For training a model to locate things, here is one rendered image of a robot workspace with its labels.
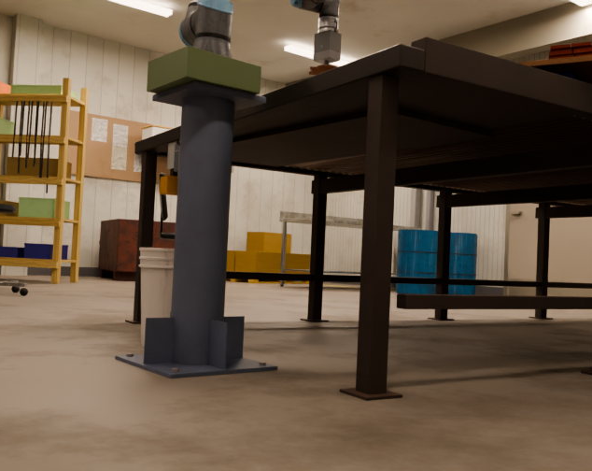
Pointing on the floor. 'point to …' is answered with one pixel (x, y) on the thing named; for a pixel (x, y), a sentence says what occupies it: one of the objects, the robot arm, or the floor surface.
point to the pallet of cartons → (266, 257)
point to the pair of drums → (461, 259)
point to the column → (200, 244)
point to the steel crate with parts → (125, 247)
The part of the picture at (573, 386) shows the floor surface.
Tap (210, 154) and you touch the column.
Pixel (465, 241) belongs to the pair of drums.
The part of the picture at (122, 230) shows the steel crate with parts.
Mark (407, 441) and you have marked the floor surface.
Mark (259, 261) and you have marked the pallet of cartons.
